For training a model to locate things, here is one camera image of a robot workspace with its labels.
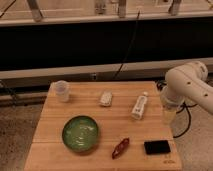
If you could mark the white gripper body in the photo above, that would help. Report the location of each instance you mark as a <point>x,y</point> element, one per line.
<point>169,114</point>

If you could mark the white ceramic cup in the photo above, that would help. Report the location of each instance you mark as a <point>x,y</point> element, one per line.
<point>61,89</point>

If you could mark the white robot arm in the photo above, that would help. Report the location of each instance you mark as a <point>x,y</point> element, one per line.
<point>186,81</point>

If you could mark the green ceramic bowl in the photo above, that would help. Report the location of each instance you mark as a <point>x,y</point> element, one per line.
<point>80,134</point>

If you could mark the white plastic bottle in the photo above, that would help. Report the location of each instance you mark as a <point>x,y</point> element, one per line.
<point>139,107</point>

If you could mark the black rectangular sponge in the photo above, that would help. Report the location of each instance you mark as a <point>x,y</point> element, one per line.
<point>157,147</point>

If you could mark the red chili pepper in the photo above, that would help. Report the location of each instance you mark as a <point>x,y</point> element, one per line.
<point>120,148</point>

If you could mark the small white packet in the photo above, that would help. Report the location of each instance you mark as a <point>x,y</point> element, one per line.
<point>106,99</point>

